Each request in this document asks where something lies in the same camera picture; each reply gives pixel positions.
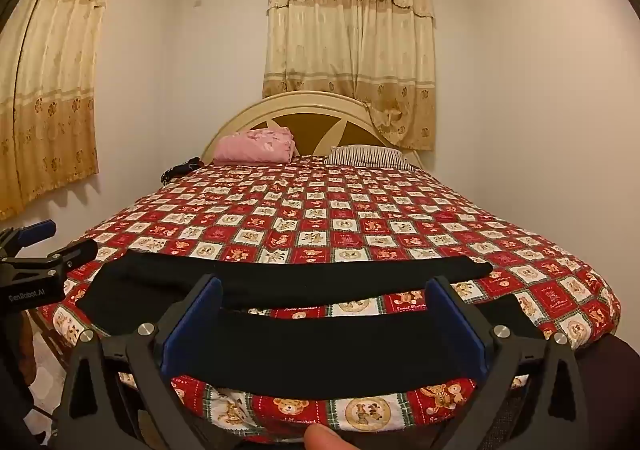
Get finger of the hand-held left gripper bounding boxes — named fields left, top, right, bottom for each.
left=10, top=238, right=99, bottom=281
left=0, top=219, right=57, bottom=258

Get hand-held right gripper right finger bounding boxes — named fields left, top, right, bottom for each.
left=425, top=276, right=592, bottom=450

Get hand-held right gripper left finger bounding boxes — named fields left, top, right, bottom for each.
left=52, top=274, right=226, bottom=450

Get black pants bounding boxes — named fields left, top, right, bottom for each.
left=75, top=252, right=546, bottom=403

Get person's right hand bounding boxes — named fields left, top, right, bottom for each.
left=304, top=424, right=354, bottom=450

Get dark object on bed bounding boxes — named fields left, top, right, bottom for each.
left=160, top=157, right=204, bottom=183

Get narrow beige window curtain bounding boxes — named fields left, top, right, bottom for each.
left=0, top=0, right=124, bottom=223

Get red printed bedspread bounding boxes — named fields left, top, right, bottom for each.
left=37, top=155, right=621, bottom=446

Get pink pillow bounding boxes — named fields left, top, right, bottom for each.
left=213, top=127, right=296, bottom=165

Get striped pillow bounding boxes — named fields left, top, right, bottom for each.
left=324, top=145, right=409, bottom=169

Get cream wooden headboard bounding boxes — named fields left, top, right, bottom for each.
left=200, top=90, right=422, bottom=167

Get wide beige window curtain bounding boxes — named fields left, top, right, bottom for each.
left=262, top=0, right=437, bottom=152

